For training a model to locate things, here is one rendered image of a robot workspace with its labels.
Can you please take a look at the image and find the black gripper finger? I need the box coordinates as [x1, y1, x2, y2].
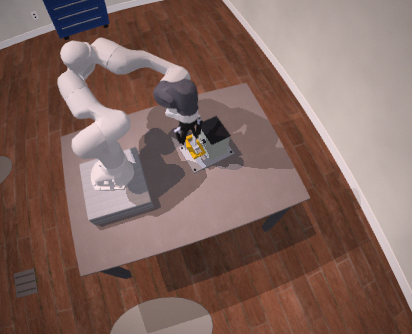
[191, 118, 203, 145]
[174, 127, 189, 150]

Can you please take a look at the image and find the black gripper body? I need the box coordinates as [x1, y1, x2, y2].
[179, 119, 198, 131]

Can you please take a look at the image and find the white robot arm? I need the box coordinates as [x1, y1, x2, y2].
[57, 38, 200, 191]

